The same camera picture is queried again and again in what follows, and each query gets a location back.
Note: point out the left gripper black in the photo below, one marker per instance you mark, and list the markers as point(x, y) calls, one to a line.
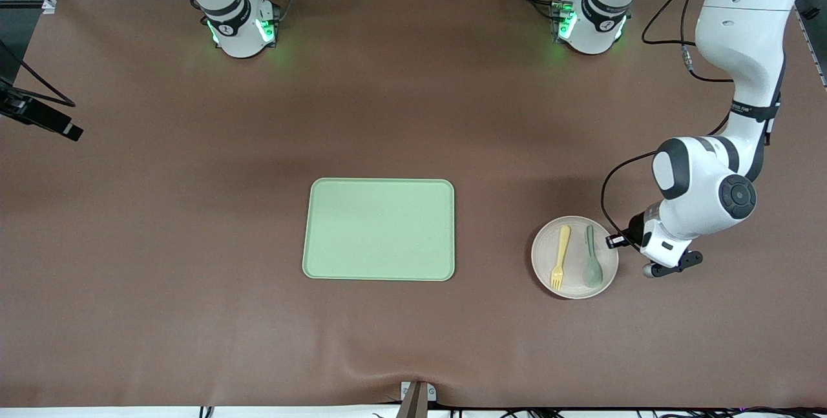
point(634, 229)

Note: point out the sage green plastic spoon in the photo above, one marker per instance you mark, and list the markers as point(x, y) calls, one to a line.
point(593, 269)

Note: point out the round beige plate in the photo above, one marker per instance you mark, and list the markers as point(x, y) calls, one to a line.
point(577, 276)

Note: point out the yellow plastic fork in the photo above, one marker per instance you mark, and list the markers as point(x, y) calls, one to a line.
point(561, 256)

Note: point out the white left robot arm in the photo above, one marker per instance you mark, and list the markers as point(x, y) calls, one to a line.
point(743, 37)

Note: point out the white table corner block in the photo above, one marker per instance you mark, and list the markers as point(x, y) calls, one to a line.
point(49, 6)

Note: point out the brown table mat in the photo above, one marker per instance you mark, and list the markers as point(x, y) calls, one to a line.
point(194, 276)

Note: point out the light green plastic tray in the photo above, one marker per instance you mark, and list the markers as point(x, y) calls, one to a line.
point(378, 230)

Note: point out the grey clamp with brown post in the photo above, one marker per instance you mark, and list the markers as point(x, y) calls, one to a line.
point(417, 402)

